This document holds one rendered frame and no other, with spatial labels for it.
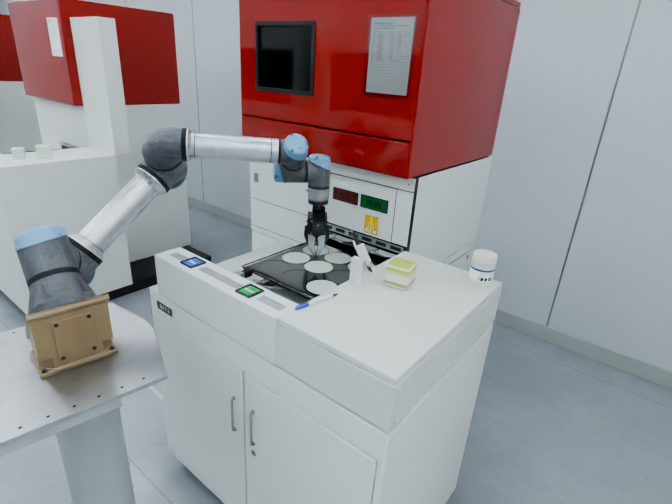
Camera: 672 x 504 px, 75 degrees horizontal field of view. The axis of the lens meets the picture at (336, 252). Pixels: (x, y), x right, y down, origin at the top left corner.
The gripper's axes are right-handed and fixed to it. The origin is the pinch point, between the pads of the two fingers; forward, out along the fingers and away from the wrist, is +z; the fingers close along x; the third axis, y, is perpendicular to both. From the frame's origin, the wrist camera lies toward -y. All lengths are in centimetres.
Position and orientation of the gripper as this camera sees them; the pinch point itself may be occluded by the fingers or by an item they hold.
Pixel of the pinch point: (315, 254)
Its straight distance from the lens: 159.3
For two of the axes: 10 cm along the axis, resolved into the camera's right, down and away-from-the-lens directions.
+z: -0.6, 9.2, 3.9
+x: -10.0, -0.4, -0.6
